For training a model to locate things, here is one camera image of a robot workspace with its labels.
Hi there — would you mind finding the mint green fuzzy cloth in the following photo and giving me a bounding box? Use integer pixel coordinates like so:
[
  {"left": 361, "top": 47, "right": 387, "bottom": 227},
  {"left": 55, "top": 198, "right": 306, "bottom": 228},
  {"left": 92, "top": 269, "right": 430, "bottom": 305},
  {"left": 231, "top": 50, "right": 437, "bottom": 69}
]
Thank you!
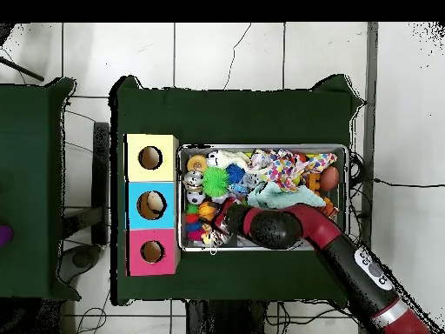
[{"left": 246, "top": 180, "right": 327, "bottom": 210}]

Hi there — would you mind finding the small orange basketball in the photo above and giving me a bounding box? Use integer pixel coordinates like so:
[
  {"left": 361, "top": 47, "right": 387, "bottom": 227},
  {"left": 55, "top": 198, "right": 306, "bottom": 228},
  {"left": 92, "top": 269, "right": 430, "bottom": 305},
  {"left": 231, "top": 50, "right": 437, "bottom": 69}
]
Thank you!
[{"left": 198, "top": 201, "right": 217, "bottom": 221}]

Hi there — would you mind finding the black upright panel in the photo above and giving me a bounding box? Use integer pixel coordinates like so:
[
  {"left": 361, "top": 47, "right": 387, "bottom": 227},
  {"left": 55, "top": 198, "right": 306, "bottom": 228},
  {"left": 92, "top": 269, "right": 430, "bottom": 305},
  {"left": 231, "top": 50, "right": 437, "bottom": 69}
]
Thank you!
[{"left": 91, "top": 121, "right": 112, "bottom": 246}]

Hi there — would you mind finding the wooden box with three holes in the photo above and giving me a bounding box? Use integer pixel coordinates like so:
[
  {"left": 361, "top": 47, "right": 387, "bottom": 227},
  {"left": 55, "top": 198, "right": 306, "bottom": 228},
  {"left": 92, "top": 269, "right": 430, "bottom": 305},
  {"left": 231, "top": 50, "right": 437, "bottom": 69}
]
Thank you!
[{"left": 123, "top": 133, "right": 181, "bottom": 277}]

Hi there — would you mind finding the beige ball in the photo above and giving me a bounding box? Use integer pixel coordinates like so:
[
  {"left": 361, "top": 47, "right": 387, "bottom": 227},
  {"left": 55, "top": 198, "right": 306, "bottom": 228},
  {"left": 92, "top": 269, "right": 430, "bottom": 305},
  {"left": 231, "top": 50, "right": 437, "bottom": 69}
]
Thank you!
[{"left": 145, "top": 193, "right": 167, "bottom": 216}]

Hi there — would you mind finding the green spiky rubber ball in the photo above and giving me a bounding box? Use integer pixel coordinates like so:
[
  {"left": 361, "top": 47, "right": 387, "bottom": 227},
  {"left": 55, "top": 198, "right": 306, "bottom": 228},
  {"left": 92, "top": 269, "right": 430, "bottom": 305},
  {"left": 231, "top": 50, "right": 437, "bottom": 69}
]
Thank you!
[{"left": 201, "top": 166, "right": 231, "bottom": 198}]

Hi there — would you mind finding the crushed silver can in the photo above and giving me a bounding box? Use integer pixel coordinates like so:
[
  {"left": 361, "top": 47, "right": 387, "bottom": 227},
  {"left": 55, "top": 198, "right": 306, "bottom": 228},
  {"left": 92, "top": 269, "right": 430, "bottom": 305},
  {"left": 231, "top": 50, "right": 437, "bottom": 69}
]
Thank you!
[{"left": 205, "top": 225, "right": 234, "bottom": 248}]

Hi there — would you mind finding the grey round floor base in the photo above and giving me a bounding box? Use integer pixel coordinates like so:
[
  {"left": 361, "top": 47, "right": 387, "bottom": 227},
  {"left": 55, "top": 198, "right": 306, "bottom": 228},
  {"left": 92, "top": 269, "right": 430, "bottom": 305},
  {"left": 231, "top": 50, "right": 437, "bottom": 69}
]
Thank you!
[{"left": 69, "top": 244, "right": 102, "bottom": 274}]

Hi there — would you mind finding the smooth silver can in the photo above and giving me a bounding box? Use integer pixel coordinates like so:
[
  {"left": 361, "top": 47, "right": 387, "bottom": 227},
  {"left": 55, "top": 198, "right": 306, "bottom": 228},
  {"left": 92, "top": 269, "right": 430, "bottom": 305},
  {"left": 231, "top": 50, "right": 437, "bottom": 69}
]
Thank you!
[{"left": 183, "top": 170, "right": 205, "bottom": 192}]

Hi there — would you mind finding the polka dot colourful cloth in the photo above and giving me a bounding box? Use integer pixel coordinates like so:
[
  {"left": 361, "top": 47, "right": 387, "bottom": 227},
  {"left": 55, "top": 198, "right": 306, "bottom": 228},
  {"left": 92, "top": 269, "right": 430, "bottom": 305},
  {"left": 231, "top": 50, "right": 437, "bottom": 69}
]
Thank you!
[{"left": 249, "top": 148, "right": 338, "bottom": 192}]

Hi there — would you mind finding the purple object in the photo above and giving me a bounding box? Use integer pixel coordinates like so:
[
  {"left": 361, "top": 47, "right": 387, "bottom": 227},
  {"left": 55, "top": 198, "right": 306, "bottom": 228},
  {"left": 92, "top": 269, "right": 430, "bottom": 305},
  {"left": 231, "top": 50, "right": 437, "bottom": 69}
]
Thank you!
[{"left": 0, "top": 224, "right": 15, "bottom": 248}]

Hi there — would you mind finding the toy burger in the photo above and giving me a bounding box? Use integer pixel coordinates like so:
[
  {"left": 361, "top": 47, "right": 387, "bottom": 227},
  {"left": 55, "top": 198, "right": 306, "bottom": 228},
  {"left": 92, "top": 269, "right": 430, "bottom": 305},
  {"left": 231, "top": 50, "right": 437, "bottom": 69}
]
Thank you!
[{"left": 186, "top": 154, "right": 209, "bottom": 174}]

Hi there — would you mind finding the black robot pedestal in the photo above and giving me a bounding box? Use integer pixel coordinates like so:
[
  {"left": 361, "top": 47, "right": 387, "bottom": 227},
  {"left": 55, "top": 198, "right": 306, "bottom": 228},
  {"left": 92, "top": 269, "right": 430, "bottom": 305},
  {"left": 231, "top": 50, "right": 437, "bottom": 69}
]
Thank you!
[{"left": 183, "top": 298, "right": 281, "bottom": 334}]

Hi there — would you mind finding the clear crumpled plastic bottle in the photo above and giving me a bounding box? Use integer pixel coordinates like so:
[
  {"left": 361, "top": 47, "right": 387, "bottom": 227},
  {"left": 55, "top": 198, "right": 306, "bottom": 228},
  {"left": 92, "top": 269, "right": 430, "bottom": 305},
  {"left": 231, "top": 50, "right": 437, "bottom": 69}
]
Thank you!
[{"left": 242, "top": 170, "right": 262, "bottom": 189}]

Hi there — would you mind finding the cream knitted cloth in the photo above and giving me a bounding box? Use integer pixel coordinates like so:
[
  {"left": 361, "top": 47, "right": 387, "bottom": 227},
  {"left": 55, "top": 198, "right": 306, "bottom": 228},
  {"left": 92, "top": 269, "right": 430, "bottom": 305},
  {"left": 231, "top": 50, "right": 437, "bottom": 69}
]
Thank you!
[{"left": 206, "top": 149, "right": 251, "bottom": 170}]

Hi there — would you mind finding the brown toy football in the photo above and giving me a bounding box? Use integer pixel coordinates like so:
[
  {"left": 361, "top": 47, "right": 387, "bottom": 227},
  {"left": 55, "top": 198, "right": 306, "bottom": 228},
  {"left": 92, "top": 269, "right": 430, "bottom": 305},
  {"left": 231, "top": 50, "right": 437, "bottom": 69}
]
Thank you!
[{"left": 319, "top": 165, "right": 342, "bottom": 193}]

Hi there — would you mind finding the dark green side table cloth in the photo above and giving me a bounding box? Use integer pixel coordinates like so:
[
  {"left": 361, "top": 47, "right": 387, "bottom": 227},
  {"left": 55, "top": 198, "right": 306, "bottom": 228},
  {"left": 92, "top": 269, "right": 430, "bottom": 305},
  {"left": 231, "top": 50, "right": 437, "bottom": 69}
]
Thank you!
[{"left": 0, "top": 76, "right": 79, "bottom": 302}]

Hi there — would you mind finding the shallow wire mesh bin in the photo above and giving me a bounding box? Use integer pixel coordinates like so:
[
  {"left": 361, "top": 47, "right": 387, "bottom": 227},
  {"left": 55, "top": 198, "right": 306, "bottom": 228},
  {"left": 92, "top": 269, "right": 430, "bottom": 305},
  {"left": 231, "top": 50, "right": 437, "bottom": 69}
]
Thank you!
[{"left": 176, "top": 143, "right": 350, "bottom": 251}]

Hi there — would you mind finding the blue spiky rubber ball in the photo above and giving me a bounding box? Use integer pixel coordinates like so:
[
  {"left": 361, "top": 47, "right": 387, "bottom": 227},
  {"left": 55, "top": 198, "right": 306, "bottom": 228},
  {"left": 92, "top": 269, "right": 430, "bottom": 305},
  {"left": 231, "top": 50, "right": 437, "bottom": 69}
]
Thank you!
[{"left": 225, "top": 163, "right": 248, "bottom": 185}]

